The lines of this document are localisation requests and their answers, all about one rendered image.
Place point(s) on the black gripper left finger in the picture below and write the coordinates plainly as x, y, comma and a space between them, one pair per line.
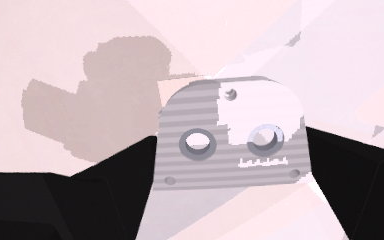
104, 202

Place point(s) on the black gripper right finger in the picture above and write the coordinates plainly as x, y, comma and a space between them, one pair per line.
350, 174

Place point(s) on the grey metal plate with two round holes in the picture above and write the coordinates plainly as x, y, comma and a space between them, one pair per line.
230, 120

